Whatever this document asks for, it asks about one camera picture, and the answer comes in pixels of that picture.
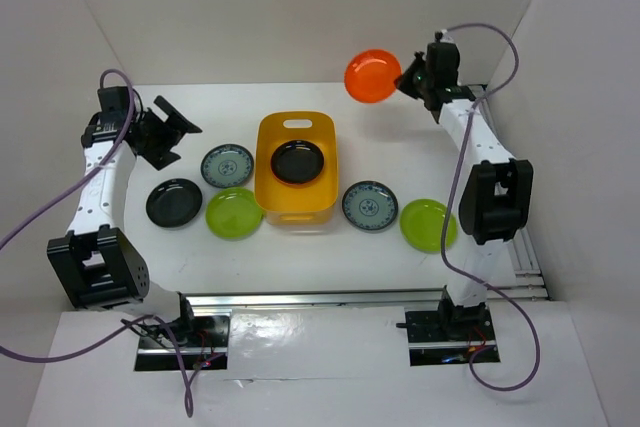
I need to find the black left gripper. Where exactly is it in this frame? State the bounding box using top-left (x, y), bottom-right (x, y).
top-left (131, 96), bottom-right (200, 170)

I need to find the orange plate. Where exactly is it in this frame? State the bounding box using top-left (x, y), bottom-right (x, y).
top-left (344, 49), bottom-right (402, 104)

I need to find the black plate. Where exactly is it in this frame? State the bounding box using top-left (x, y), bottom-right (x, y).
top-left (270, 140), bottom-right (325, 185)
top-left (145, 178), bottom-right (203, 229)

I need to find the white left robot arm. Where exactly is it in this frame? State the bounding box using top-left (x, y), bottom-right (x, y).
top-left (47, 87), bottom-right (201, 346)

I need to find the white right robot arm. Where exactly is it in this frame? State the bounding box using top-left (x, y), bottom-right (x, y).
top-left (395, 35), bottom-right (533, 340)

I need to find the yellow plastic bin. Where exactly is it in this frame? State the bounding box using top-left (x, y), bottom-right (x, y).
top-left (254, 111), bottom-right (339, 225)

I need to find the blue floral plate left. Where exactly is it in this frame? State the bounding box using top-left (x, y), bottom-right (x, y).
top-left (200, 144), bottom-right (254, 189)

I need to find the blue floral plate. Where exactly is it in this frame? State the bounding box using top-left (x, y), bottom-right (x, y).
top-left (200, 144), bottom-right (254, 189)
top-left (341, 180), bottom-right (399, 232)

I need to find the green plate left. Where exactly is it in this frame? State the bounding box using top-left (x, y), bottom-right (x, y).
top-left (205, 187), bottom-right (263, 240)

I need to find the green plate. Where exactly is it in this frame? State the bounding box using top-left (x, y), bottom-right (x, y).
top-left (400, 199), bottom-right (446, 253)
top-left (205, 187), bottom-right (263, 240)

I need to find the blue floral plate right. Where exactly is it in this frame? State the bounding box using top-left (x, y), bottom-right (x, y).
top-left (341, 180), bottom-right (399, 232)

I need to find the green plate right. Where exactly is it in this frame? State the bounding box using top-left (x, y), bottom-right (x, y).
top-left (400, 199), bottom-right (446, 253)

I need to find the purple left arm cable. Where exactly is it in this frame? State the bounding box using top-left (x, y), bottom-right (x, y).
top-left (0, 69), bottom-right (214, 419)

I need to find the aluminium rail front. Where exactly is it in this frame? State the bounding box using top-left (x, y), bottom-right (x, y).
top-left (187, 289), bottom-right (441, 310)

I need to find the aluminium rail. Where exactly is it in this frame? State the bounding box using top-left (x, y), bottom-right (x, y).
top-left (187, 289), bottom-right (441, 310)
top-left (463, 86), bottom-right (549, 301)

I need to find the aluminium rail right side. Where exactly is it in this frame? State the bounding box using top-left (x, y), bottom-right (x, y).
top-left (463, 86), bottom-right (549, 301)

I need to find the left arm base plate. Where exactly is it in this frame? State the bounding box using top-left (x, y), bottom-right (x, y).
top-left (134, 314), bottom-right (230, 372)

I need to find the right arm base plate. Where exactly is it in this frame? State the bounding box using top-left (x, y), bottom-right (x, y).
top-left (396, 311), bottom-right (500, 367)

